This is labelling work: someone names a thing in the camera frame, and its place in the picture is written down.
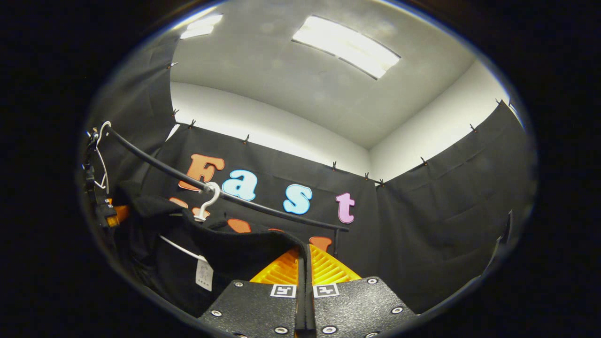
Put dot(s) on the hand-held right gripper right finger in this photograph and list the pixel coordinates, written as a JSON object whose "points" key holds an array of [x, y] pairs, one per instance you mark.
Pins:
{"points": [[357, 305]]}

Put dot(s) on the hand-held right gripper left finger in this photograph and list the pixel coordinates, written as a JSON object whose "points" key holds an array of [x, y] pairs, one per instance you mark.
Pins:
{"points": [[253, 305]]}

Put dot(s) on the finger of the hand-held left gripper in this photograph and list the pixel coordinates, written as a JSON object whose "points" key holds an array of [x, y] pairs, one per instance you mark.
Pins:
{"points": [[119, 213]]}

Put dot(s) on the black jacket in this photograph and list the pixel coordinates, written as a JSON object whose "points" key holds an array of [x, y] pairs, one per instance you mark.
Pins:
{"points": [[244, 253]]}

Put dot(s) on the white hanger with bar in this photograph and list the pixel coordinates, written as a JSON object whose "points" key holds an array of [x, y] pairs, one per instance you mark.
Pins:
{"points": [[201, 216]]}

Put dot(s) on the white empty hanger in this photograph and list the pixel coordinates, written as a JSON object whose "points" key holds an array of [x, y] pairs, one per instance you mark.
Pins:
{"points": [[106, 180]]}

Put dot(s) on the black clothes rack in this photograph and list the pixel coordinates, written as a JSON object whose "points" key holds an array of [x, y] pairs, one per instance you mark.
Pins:
{"points": [[178, 174]]}

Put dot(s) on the black backdrop cloth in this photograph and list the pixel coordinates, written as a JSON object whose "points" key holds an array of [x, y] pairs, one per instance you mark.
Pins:
{"points": [[446, 225]]}

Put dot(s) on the small ceiling light panel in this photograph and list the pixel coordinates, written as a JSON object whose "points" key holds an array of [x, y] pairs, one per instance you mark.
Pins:
{"points": [[202, 27]]}

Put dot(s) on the large ceiling light panel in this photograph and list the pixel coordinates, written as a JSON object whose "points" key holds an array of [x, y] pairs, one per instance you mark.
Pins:
{"points": [[347, 47]]}

